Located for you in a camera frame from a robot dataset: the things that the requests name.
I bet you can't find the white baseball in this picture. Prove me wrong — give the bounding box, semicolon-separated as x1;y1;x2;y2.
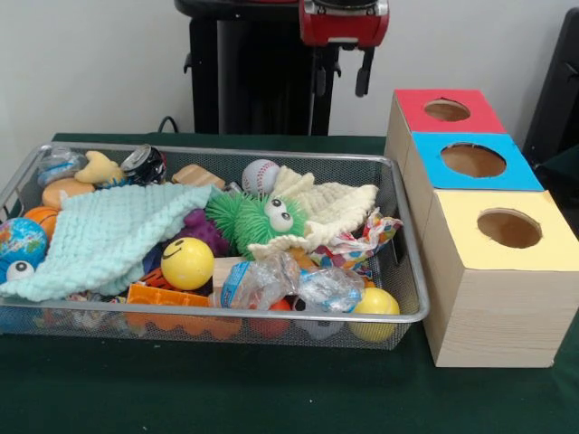
241;158;281;195

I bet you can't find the plain yellow ball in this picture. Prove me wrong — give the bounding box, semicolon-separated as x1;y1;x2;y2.
350;288;402;343

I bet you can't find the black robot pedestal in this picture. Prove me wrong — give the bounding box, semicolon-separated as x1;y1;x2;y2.
174;0;345;137

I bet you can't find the mint knitted cloth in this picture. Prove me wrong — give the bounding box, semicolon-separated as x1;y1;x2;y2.
0;183;214;302

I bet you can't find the globe print ball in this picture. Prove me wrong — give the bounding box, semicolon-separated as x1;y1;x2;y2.
0;217;50;272

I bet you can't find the colourful patterned cloth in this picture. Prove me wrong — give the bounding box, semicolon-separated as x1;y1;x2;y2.
314;206;404;284

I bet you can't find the cream knitted cloth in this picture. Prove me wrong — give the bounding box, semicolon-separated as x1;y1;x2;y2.
247;165;380;261

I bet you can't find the yellow smiley ball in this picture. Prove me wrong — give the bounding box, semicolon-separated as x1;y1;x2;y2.
160;237;215;291

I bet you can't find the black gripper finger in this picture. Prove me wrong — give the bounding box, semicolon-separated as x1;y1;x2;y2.
355;44;376;99
315;44;336;98

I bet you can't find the wooden three-hole box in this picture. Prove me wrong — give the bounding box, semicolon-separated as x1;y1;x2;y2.
384;89;570;368

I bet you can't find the striped wooden block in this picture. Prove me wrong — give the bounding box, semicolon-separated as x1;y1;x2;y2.
171;165;226;190

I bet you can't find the black upright panel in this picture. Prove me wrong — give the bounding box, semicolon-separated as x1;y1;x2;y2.
522;7;579;182

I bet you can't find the small orange basketball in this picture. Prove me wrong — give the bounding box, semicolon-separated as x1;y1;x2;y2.
23;206;62;241

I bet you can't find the green spiky toy with eyes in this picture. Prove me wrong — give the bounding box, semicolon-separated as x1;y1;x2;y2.
205;192;311;261

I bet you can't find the crushed clear plastic bottle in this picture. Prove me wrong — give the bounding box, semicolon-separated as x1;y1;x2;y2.
208;252;302;311

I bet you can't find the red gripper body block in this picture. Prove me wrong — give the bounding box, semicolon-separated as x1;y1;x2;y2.
299;11;390;48

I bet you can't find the silver mesh bin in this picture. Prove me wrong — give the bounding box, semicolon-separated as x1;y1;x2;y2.
0;141;431;352

